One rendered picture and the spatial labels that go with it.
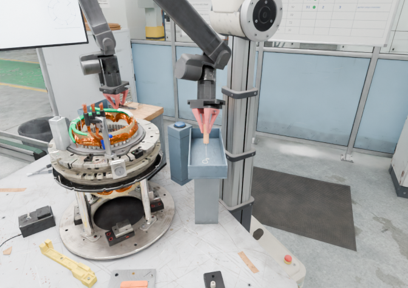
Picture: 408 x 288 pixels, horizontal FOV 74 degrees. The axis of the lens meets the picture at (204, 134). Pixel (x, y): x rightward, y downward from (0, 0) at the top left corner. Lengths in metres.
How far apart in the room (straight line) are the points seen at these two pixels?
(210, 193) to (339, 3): 2.21
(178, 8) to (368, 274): 1.83
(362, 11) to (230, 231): 2.26
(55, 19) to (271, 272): 1.67
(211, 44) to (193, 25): 0.07
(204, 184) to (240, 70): 0.41
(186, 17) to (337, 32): 2.19
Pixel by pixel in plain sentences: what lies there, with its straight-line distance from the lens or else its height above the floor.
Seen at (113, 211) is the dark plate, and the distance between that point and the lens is 1.07.
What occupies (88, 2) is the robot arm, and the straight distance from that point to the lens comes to 1.03.
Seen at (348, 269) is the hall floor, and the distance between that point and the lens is 2.04.
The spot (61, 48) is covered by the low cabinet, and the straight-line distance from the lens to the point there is 3.47.
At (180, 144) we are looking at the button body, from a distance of 1.04.
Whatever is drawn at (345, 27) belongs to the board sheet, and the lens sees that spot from 2.78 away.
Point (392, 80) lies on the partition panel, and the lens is 2.94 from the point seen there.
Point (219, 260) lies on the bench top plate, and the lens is 0.88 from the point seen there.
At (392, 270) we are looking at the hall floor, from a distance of 2.17.
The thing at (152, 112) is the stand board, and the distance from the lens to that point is 1.12.
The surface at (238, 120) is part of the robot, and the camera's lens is 1.02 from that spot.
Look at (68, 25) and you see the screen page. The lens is 1.89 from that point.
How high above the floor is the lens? 1.46
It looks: 26 degrees down
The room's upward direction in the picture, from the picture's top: straight up
